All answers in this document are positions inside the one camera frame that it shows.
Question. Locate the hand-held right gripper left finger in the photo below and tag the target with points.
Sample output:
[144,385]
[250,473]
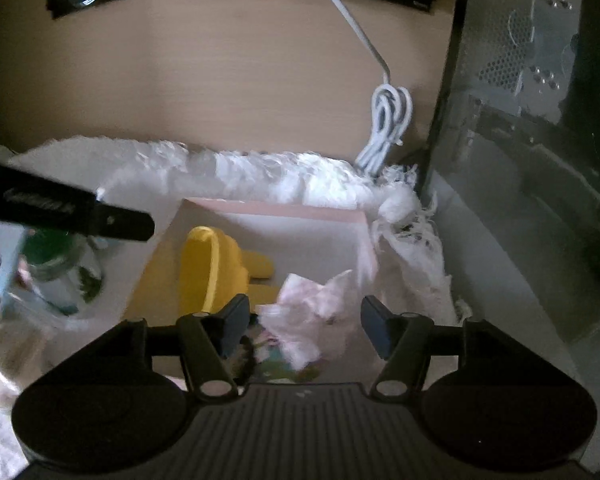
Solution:
[236,327]

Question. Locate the colourful printed card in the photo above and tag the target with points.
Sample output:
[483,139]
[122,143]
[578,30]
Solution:
[270,360]

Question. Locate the pink cardboard box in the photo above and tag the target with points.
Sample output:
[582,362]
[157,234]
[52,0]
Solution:
[290,230]

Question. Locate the clear glass jar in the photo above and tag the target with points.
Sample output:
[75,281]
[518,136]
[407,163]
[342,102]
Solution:
[50,260]

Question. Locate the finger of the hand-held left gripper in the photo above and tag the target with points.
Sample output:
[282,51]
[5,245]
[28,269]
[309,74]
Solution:
[125,224]

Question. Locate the glass panel computer case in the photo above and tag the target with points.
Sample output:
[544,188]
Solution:
[530,110]

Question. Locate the yellow plush toy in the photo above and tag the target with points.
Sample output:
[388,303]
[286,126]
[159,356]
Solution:
[200,270]

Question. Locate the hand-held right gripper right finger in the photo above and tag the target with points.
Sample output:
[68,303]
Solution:
[377,332]

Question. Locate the white fluffy rug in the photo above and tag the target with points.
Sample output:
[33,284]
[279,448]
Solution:
[280,180]

